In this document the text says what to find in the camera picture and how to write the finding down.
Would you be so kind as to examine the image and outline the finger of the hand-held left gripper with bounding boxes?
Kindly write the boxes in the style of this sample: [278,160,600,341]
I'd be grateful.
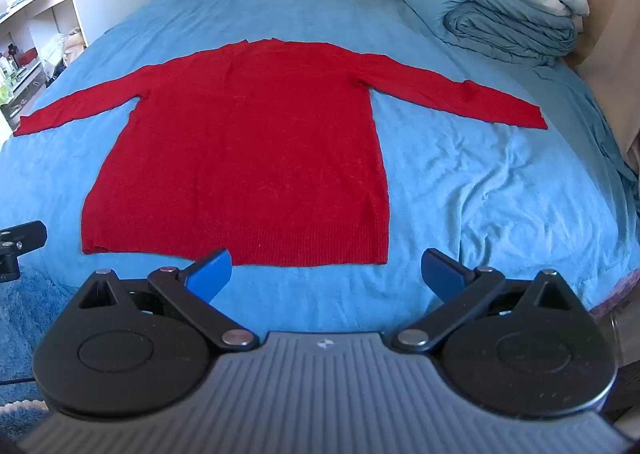
[0,220,49,285]

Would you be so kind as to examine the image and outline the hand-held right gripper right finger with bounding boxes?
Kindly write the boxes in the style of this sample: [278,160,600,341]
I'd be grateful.
[391,248,584,352]

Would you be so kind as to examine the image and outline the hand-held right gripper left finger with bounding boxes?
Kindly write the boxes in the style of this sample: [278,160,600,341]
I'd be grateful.
[75,248,261,352]

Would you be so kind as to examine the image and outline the red knit sweater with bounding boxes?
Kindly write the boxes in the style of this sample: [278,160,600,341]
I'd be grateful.
[12,38,549,268]

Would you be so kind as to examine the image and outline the blue bed sheet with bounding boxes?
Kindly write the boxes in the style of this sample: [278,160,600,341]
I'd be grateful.
[0,0,640,335]

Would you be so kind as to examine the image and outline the blue fluffy rug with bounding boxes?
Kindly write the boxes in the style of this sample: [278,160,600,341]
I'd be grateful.
[0,261,57,441]

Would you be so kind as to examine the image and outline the green and white bottles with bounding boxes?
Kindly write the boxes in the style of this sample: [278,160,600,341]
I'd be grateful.
[0,53,20,106]

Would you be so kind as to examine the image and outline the pink patterned cloth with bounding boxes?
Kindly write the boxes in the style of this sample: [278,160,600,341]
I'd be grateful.
[589,268,640,316]

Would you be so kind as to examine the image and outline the white shelf unit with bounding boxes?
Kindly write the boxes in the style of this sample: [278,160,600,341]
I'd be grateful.
[0,0,97,131]

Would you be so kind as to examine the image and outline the beige curtain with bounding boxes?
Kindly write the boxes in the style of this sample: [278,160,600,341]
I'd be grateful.
[529,0,640,157]

